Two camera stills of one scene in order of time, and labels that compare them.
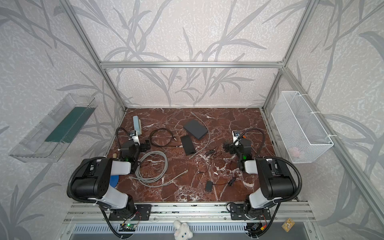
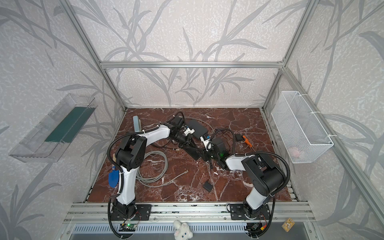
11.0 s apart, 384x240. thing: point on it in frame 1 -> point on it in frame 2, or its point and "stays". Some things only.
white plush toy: x=182 y=231 stays
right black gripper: x=231 y=147 -> x=212 y=157
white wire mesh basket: x=304 y=138 stays
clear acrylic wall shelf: x=44 y=142 stays
